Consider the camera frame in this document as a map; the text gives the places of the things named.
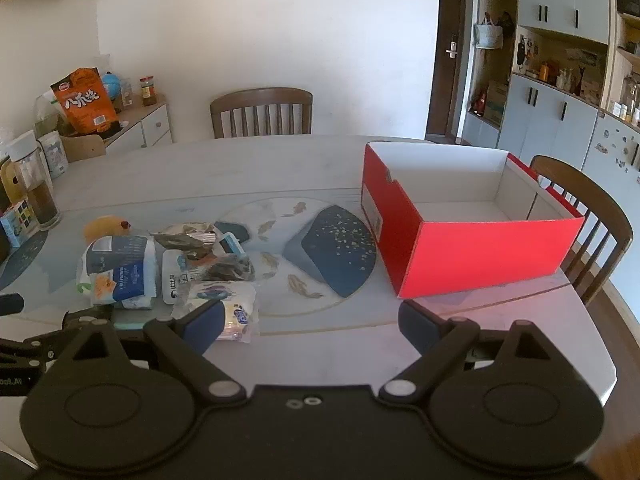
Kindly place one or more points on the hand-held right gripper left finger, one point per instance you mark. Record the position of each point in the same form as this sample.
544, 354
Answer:
205, 327

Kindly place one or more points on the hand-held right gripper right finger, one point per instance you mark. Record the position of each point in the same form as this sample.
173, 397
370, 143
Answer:
420, 325

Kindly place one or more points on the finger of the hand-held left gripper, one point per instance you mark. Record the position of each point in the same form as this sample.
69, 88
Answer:
87, 315
10, 305

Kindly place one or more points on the clear packet with blue print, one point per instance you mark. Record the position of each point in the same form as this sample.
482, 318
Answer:
235, 295

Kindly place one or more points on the white packet with black print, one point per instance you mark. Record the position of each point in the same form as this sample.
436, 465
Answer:
172, 280

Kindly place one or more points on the dark snack packet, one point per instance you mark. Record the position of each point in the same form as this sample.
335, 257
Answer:
225, 270

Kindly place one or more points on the red shoe box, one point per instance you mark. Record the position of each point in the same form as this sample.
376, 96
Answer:
470, 255

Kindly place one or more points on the small blue white packet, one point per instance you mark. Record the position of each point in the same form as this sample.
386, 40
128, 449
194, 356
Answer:
231, 245

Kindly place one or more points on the yellow plush toy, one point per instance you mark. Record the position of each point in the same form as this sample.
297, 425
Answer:
102, 227

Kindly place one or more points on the silver foil bag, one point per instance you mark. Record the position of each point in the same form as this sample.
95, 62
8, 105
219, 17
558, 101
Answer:
185, 237

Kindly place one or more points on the small colourful box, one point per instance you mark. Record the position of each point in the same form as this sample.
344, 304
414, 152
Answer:
20, 222

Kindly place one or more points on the yellow bottle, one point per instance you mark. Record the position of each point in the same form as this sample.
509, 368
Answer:
10, 185

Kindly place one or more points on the glass bottle with white lid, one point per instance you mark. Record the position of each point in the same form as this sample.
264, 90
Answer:
35, 185

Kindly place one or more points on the white canister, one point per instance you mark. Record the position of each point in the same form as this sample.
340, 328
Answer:
54, 157

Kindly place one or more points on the plain brown cardboard box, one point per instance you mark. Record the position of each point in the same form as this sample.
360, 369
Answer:
85, 149

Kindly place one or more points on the white sideboard with wooden top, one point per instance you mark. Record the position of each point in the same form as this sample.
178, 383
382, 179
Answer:
155, 127

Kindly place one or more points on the orange snack bag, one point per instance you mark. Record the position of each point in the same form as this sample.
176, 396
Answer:
85, 102

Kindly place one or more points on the brown wooden chair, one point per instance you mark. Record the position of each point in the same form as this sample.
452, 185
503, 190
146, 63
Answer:
260, 96
590, 180

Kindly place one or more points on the clear glass jar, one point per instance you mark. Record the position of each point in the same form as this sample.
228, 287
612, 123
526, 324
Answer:
127, 95

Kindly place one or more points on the small red toy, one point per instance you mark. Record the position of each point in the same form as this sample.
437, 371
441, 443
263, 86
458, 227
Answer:
481, 104

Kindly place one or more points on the jar with red lid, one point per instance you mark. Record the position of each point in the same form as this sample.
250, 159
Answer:
148, 92

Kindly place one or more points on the small blue globe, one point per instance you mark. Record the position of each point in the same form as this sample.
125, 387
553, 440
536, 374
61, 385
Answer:
111, 85

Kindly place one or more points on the printed cardboard box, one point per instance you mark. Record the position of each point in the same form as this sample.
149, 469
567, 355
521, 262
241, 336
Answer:
496, 102

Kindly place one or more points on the white cabinet with magnets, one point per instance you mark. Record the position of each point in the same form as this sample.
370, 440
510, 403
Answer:
610, 160

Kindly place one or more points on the silver door lock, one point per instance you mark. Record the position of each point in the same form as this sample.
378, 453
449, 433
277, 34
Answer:
452, 47

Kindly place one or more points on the row of small bottles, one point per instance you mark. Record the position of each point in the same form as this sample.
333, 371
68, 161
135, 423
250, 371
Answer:
555, 77

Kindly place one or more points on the pale hanging tote bag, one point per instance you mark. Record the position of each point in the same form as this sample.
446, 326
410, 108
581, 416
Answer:
489, 35

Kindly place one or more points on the dark brown door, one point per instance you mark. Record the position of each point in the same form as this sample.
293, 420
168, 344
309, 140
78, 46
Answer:
450, 10

